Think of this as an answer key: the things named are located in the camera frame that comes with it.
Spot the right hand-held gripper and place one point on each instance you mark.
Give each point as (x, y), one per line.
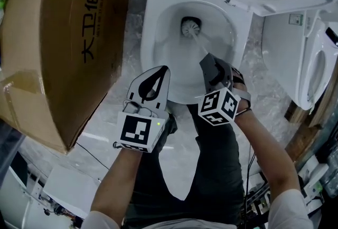
(219, 106)

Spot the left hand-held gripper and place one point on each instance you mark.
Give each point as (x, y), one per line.
(134, 130)

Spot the white toilet brush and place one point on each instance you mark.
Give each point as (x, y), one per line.
(190, 28)

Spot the white toilet with raised lid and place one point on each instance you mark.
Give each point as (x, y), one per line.
(150, 24)

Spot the person's left forearm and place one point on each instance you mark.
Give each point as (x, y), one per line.
(116, 177)

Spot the person's right forearm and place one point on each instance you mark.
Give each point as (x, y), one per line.
(264, 159)

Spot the white smart toilet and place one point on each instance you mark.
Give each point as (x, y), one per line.
(280, 64)

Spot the person's right hand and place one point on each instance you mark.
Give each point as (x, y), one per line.
(240, 88)

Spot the white flat box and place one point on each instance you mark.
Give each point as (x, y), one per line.
(71, 188)

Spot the person's dark trousers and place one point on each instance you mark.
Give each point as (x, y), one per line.
(216, 170)

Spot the large cardboard box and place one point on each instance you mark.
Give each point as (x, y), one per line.
(52, 38)

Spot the white plastic rack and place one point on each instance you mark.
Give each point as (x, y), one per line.
(21, 196)

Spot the white electronic device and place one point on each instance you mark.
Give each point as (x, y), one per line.
(314, 185)

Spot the person's white shirt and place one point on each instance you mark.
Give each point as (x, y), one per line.
(287, 212)

